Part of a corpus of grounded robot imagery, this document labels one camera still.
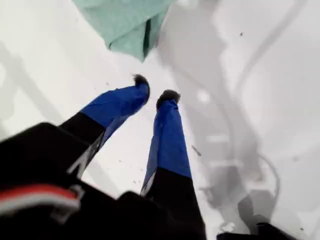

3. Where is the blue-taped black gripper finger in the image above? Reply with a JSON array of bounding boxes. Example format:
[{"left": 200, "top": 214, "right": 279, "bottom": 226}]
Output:
[
  {"left": 59, "top": 73, "right": 151, "bottom": 180},
  {"left": 139, "top": 89, "right": 201, "bottom": 208}
]

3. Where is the pale green T-shirt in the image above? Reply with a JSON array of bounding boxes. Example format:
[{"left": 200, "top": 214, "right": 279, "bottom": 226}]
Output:
[{"left": 72, "top": 0, "right": 179, "bottom": 63}]

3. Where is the red and white wire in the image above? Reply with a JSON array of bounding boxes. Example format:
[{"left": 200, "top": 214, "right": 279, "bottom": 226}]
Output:
[{"left": 0, "top": 184, "right": 82, "bottom": 213}]

